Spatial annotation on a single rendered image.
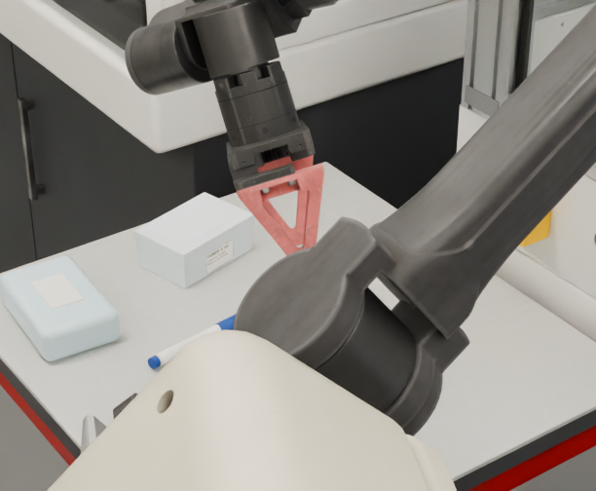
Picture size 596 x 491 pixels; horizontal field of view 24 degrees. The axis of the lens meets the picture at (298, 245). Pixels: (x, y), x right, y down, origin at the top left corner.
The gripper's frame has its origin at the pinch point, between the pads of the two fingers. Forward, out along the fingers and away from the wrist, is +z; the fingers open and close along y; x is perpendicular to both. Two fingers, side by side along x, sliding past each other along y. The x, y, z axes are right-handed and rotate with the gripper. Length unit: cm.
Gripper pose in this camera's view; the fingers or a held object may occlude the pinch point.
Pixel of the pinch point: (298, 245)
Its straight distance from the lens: 113.5
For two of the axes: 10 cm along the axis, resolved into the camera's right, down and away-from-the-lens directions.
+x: 9.6, -2.9, 0.1
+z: 2.8, 9.4, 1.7
